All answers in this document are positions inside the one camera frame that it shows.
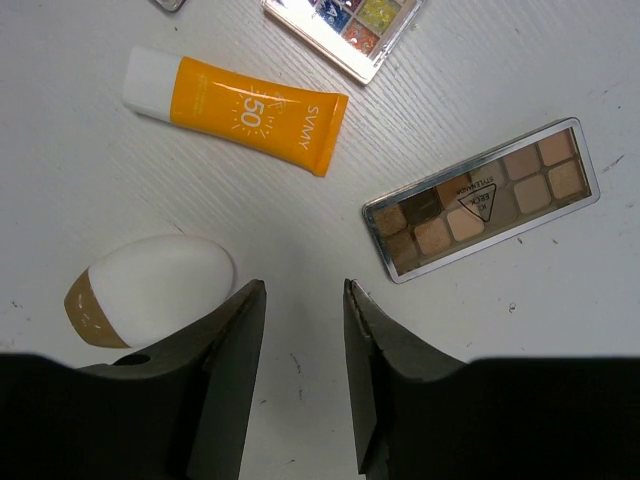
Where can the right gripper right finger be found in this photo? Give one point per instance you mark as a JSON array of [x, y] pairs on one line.
[[418, 413]]

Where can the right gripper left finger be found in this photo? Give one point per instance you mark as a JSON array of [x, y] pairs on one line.
[[179, 408]]

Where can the nude tan eyeshadow palette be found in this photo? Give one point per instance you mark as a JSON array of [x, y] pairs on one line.
[[496, 195]]

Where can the orange sunscreen tube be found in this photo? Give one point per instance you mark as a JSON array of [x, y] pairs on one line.
[[295, 125]]

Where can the colourful square eyeshadow palette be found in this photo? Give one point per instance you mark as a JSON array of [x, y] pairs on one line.
[[357, 35]]

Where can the long brown eyeshadow palette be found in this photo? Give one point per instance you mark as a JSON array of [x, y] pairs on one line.
[[169, 6]]

